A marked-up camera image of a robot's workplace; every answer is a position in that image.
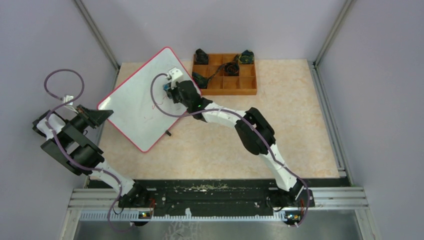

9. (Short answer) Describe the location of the white whiteboard with red rim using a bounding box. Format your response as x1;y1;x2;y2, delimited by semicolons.
97;47;191;153

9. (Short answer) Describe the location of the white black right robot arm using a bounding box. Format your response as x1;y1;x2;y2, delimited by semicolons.
163;80;311;211

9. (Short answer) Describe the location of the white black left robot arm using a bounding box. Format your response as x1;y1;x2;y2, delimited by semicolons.
32;105;150;208

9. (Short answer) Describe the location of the black rolled cloth left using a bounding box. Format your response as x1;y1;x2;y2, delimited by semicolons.
194;48;209;65

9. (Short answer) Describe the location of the dark patterned long cloth strip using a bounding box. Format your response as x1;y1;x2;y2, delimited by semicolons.
191;54;240;89

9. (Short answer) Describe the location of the orange wooden compartment tray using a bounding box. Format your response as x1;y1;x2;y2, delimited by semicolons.
200;53;258;96

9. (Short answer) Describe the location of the dark rolled cloth right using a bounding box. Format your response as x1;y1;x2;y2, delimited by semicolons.
238;49;255;65

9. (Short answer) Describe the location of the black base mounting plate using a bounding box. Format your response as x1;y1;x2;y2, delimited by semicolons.
86;178;316;219

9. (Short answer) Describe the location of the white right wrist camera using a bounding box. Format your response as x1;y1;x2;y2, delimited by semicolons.
166;67;184;82

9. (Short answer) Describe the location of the aluminium left corner post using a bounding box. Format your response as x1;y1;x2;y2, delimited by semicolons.
72;0;121;72

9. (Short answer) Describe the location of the aluminium corner post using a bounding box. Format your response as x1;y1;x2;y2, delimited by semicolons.
72;0;121;72
313;0;357;68

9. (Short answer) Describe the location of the aluminium right corner post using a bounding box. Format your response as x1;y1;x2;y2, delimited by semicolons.
313;0;357;68

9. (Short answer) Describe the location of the aluminium front frame rail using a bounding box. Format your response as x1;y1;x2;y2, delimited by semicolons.
68;187;369;222

